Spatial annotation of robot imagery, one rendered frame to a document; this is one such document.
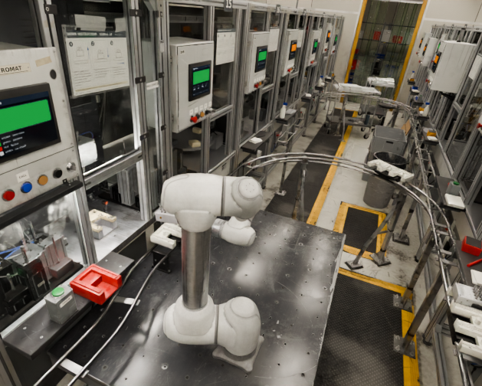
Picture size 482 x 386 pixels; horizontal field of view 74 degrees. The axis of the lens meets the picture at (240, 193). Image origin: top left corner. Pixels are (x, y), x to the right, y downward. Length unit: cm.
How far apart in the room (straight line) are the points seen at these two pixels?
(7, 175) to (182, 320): 77
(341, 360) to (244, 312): 127
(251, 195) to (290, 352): 87
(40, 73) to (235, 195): 72
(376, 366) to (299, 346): 102
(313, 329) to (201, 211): 94
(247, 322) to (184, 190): 62
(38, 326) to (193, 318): 57
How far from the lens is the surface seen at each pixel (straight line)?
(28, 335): 147
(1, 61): 117
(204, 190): 98
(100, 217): 186
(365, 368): 253
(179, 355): 156
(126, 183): 194
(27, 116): 119
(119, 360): 159
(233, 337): 139
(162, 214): 170
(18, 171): 124
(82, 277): 154
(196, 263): 115
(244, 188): 96
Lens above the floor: 198
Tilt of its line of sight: 30 degrees down
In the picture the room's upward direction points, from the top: 5 degrees clockwise
